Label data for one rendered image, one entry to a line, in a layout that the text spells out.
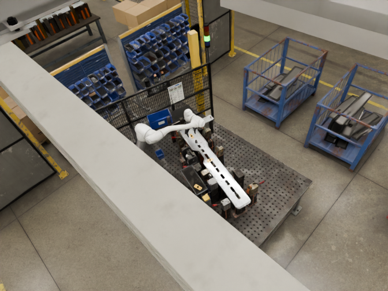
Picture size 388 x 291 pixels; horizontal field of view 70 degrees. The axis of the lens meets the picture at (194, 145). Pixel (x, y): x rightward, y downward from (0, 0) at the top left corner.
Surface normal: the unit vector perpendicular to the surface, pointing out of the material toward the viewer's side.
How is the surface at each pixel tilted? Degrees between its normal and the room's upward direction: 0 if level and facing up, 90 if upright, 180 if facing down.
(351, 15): 90
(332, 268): 0
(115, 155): 0
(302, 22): 90
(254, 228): 0
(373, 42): 90
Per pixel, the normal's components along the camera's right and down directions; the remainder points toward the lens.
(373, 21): -0.70, 0.59
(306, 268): -0.11, -0.64
